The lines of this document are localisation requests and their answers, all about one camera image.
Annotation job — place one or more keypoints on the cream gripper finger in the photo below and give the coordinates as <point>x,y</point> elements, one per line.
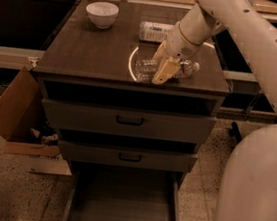
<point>167,69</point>
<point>161,52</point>

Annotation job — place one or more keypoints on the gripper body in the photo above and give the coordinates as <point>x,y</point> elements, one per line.
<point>182,46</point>

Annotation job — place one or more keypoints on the clear plastic water bottle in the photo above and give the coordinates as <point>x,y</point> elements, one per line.
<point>144,70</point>

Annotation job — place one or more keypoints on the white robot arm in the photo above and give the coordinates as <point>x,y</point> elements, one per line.
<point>248,190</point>

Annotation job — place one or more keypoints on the white labelled plastic bottle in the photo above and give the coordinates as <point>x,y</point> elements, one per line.
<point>154,32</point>

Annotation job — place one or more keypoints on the dark wooden drawer cabinet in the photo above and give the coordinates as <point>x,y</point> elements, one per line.
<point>90,66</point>

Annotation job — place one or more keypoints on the middle grey drawer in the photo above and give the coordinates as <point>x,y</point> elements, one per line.
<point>146,159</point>

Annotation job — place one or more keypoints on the grey drawer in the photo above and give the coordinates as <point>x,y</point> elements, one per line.
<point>189,129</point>
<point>146,159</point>

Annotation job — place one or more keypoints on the top grey drawer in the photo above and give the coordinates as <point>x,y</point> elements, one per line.
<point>189,129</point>

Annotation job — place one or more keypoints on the bottom open drawer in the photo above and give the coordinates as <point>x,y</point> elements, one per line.
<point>113,193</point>

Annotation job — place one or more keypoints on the white ceramic bowl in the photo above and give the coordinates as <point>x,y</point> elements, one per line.
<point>102,14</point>

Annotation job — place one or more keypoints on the black wheeled stand base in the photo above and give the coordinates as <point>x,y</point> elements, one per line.
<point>235,132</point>

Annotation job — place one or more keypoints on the brown cardboard box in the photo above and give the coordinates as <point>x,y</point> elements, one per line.
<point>24,127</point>

